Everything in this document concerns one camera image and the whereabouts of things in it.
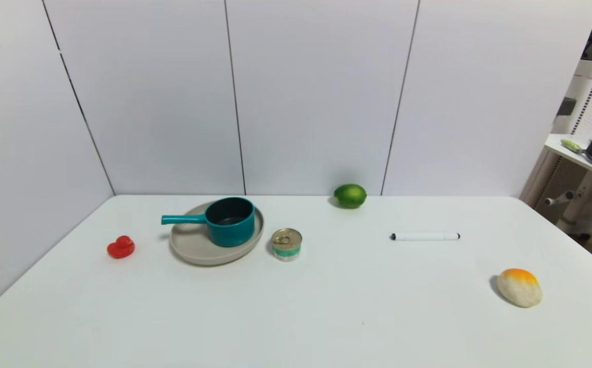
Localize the beige round plate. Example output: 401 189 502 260
169 199 264 266

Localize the white marker pen black cap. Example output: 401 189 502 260
391 233 461 241

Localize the red rubber duck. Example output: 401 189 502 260
107 236 135 259

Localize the green lime fruit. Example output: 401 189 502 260
334 184 367 209

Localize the teal saucepan with handle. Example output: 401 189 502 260
161 197 256 248

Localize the small tin can green label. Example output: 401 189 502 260
271 228 303 262

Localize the white side table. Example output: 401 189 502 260
544 134 592 241

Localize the white bread bun orange top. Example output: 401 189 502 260
497 268 543 308

